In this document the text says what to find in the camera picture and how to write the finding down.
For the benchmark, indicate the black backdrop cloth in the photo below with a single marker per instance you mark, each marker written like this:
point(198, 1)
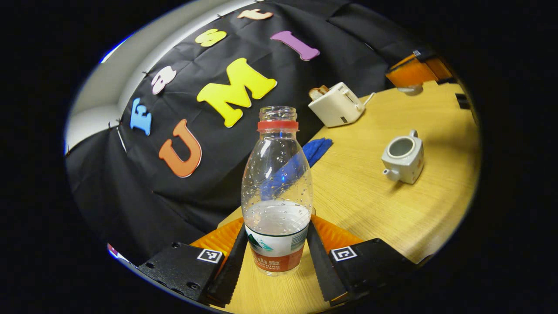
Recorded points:
point(174, 205)

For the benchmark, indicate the white toaster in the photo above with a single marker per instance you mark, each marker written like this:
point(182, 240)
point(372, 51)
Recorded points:
point(338, 107)

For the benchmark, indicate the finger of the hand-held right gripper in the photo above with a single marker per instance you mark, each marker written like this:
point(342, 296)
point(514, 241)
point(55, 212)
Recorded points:
point(407, 72)
point(440, 69)

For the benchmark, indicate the toasted bread slice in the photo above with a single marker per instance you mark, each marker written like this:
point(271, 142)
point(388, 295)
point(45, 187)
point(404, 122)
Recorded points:
point(318, 91)

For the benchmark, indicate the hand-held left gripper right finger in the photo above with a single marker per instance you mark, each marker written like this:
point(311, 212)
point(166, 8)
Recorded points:
point(322, 270)

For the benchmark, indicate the small black object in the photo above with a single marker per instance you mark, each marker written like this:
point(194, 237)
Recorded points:
point(462, 101)

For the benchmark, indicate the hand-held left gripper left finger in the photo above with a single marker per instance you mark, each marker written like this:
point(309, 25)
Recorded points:
point(233, 270)

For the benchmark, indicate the clear plastic water bottle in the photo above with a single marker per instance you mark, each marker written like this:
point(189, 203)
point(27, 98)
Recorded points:
point(277, 174)

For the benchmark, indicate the blue folded towel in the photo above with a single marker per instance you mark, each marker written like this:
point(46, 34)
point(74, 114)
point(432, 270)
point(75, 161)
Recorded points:
point(318, 148)

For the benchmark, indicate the white ceramic teacup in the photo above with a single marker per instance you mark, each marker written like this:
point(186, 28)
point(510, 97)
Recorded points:
point(407, 168)

